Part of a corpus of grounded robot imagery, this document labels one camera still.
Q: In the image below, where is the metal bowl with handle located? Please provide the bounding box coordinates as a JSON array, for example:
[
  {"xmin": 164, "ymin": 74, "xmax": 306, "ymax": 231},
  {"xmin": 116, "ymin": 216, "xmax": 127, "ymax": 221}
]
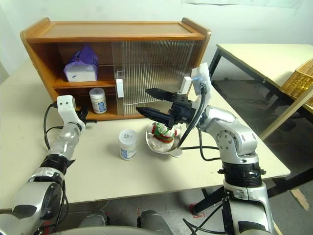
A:
[{"xmin": 145, "ymin": 122, "xmax": 183, "ymax": 158}]

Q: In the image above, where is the silver robot torso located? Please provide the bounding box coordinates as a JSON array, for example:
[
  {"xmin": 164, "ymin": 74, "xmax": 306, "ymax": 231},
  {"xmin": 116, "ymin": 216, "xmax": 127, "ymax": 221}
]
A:
[{"xmin": 51, "ymin": 226, "xmax": 172, "ymax": 235}]

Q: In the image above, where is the yellow wicker basket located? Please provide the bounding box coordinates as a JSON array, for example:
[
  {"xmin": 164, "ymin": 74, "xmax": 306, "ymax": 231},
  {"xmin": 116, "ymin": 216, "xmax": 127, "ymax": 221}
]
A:
[{"xmin": 280, "ymin": 58, "xmax": 313, "ymax": 111}]

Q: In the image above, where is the black table leg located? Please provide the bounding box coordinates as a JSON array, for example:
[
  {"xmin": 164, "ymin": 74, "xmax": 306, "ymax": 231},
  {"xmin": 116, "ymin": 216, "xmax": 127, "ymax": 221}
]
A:
[{"xmin": 193, "ymin": 187, "xmax": 228, "ymax": 216}]

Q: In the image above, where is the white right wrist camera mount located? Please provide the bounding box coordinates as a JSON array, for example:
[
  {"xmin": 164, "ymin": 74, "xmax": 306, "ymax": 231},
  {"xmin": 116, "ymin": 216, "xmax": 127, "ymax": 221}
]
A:
[{"xmin": 191, "ymin": 62, "xmax": 213, "ymax": 116}]

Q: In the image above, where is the purple tissue pack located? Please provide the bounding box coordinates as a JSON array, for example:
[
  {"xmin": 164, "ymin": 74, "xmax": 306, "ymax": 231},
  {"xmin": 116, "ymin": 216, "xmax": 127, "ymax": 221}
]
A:
[{"xmin": 63, "ymin": 45, "xmax": 99, "ymax": 83}]

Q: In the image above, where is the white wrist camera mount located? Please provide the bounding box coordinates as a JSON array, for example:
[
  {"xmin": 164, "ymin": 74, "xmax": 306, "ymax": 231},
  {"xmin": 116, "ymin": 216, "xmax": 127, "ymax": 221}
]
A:
[
  {"xmin": 56, "ymin": 95, "xmax": 86, "ymax": 130},
  {"xmin": 191, "ymin": 62, "xmax": 213, "ymax": 116}
]

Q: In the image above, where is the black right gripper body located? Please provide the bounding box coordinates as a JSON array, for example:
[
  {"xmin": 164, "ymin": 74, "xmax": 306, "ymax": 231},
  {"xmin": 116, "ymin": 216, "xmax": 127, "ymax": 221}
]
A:
[{"xmin": 170, "ymin": 94, "xmax": 196, "ymax": 127}]

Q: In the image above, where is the white plush toy green hat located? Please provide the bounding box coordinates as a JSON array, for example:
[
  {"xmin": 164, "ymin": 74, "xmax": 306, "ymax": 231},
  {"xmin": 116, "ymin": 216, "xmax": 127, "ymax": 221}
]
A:
[{"xmin": 149, "ymin": 121, "xmax": 182, "ymax": 150}]

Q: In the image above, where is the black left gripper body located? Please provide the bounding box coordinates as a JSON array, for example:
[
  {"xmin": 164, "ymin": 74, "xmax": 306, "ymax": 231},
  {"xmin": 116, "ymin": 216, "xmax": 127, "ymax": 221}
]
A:
[{"xmin": 76, "ymin": 111, "xmax": 88, "ymax": 124}]

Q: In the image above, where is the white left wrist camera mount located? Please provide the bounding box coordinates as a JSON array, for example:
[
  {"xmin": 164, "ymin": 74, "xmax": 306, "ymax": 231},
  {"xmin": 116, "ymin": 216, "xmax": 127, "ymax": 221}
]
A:
[{"xmin": 56, "ymin": 95, "xmax": 86, "ymax": 130}]

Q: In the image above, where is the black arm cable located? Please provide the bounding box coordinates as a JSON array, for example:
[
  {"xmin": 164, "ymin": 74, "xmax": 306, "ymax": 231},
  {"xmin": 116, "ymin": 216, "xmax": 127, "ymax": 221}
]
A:
[
  {"xmin": 43, "ymin": 102, "xmax": 65, "ymax": 150},
  {"xmin": 178, "ymin": 82, "xmax": 224, "ymax": 162}
]

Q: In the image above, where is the cream table black frame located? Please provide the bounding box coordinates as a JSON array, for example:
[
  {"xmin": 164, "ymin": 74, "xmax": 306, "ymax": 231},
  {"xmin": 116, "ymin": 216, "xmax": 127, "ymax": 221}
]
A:
[{"xmin": 209, "ymin": 43, "xmax": 313, "ymax": 140}]

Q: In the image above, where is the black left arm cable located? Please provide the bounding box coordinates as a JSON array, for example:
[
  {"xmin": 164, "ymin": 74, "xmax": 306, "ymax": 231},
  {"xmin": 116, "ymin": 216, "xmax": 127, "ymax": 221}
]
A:
[{"xmin": 43, "ymin": 102, "xmax": 65, "ymax": 150}]

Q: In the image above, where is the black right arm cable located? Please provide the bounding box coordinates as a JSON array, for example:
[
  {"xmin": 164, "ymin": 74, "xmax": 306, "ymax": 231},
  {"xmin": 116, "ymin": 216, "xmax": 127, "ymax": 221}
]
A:
[{"xmin": 178, "ymin": 82, "xmax": 224, "ymax": 162}]

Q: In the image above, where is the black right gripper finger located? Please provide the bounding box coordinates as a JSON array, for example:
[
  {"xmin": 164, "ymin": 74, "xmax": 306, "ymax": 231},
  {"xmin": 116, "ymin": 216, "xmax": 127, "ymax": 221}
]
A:
[
  {"xmin": 145, "ymin": 88, "xmax": 177, "ymax": 102},
  {"xmin": 135, "ymin": 107, "xmax": 173, "ymax": 130}
]

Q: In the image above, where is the wooden cabinet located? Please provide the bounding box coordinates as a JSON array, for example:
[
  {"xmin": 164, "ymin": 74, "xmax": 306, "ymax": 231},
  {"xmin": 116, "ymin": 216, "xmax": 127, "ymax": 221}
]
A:
[{"xmin": 20, "ymin": 17, "xmax": 212, "ymax": 122}]

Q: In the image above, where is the white jar blue label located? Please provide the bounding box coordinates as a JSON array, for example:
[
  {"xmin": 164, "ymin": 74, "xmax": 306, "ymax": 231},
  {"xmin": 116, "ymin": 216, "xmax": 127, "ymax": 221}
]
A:
[
  {"xmin": 89, "ymin": 88, "xmax": 108, "ymax": 115},
  {"xmin": 118, "ymin": 130, "xmax": 138, "ymax": 161}
]

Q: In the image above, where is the tan cardboard strip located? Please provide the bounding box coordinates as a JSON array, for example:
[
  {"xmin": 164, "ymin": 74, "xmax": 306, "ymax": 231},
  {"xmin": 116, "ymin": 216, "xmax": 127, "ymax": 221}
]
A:
[{"xmin": 291, "ymin": 188, "xmax": 311, "ymax": 211}]

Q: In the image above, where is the ribbed clear sliding door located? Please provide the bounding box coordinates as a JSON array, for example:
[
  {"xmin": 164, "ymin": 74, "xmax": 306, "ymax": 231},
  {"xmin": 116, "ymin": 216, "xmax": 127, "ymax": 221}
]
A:
[
  {"xmin": 122, "ymin": 40, "xmax": 204, "ymax": 116},
  {"xmin": 111, "ymin": 41, "xmax": 198, "ymax": 116}
]

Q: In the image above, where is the grey rounded shape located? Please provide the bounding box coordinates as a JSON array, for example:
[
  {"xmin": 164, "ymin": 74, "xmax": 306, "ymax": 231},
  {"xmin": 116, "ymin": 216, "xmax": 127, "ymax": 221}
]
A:
[{"xmin": 140, "ymin": 210, "xmax": 172, "ymax": 235}]

